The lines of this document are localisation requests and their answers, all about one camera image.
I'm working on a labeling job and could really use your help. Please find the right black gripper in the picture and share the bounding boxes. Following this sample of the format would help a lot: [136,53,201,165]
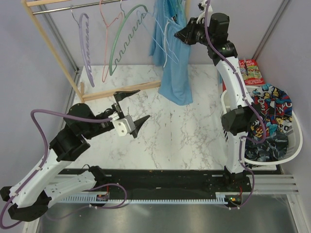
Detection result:
[174,17,214,47]

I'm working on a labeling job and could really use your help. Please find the red book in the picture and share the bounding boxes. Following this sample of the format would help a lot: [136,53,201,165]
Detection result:
[218,72,226,93]

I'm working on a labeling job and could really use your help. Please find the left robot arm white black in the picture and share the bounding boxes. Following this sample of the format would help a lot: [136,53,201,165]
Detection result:
[0,90,149,223]

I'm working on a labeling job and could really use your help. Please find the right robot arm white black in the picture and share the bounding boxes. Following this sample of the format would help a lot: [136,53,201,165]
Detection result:
[174,13,256,191]

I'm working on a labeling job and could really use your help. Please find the dark patterned garment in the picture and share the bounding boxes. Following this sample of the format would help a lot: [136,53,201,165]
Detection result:
[245,132,290,163]

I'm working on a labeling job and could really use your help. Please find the purple cable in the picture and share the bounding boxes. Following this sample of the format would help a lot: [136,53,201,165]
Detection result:
[0,109,120,230]
[204,0,268,212]

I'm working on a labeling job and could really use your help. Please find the white laundry basket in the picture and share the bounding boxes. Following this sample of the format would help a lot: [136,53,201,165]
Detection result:
[220,85,303,166]

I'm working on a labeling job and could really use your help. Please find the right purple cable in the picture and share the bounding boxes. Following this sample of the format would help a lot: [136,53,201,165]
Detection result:
[204,0,268,212]

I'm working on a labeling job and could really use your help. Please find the light blue cable duct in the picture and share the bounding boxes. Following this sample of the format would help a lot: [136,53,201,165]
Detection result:
[59,193,228,205]

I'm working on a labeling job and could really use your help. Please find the comic cover book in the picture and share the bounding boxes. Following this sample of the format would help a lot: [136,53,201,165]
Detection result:
[239,59,265,86]

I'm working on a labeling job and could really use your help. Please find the light blue wire hanger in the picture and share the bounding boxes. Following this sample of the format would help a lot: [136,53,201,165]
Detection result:
[136,0,179,67]

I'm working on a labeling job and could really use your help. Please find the colourful comic print garment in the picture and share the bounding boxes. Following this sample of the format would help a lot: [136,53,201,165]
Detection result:
[248,84,293,143]

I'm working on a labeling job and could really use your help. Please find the purple plastic hanger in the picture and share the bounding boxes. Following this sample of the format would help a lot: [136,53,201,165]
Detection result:
[70,5,95,87]

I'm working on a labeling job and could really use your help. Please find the teal plastic hanger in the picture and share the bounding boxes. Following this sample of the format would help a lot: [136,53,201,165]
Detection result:
[165,0,183,14]

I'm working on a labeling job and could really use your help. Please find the green plastic hanger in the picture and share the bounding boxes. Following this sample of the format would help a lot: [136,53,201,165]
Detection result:
[108,6,149,76]

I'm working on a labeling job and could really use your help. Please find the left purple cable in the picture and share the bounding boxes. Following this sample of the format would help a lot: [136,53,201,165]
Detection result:
[0,109,120,230]

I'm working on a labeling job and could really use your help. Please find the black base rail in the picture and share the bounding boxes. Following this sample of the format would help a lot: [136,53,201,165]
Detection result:
[89,166,252,200]

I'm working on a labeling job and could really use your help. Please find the wooden clothes rack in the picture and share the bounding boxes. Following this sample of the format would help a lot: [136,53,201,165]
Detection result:
[21,0,191,103]

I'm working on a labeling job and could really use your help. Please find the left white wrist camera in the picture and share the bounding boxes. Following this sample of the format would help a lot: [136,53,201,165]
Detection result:
[112,115,135,136]

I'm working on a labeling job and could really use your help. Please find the metal rack rod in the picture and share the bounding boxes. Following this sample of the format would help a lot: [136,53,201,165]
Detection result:
[33,0,120,15]

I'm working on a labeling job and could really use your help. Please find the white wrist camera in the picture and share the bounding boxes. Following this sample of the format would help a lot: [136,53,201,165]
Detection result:
[196,0,213,24]
[112,115,135,136]

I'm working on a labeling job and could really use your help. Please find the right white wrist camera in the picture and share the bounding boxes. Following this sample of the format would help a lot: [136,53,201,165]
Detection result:
[196,0,213,24]

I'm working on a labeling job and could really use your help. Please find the light blue shorts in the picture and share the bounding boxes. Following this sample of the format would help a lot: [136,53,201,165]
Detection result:
[159,1,193,106]

